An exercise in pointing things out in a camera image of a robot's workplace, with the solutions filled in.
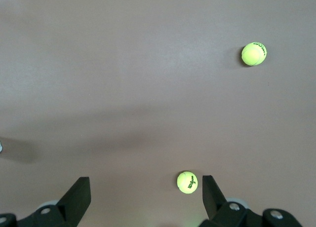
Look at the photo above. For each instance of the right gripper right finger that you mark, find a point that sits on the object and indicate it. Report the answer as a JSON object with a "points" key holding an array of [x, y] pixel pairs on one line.
{"points": [[214, 204]]}

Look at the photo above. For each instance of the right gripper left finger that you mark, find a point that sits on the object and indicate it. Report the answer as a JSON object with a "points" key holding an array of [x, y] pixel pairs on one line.
{"points": [[74, 202]]}

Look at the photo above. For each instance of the white blue tennis ball can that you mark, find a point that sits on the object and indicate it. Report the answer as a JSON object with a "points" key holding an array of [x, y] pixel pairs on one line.
{"points": [[0, 146]]}

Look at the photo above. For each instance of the yellow-green tennis ball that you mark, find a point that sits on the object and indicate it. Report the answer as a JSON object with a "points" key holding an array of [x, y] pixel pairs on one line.
{"points": [[187, 182], [254, 53]]}

